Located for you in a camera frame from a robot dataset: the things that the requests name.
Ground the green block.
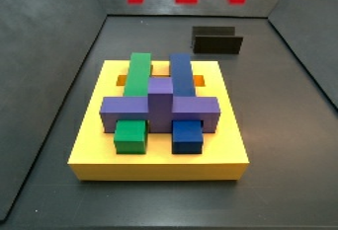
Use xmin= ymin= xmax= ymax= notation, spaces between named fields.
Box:
xmin=114 ymin=52 xmax=152 ymax=154

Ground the yellow base board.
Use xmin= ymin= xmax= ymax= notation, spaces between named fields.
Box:
xmin=67 ymin=60 xmax=250 ymax=181

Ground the black angle bracket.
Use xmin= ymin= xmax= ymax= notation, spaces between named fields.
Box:
xmin=191 ymin=26 xmax=243 ymax=54

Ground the purple cross block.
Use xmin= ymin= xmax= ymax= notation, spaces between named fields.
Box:
xmin=99 ymin=77 xmax=221 ymax=133

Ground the blue block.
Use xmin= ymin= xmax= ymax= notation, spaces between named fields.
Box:
xmin=168 ymin=53 xmax=203 ymax=154

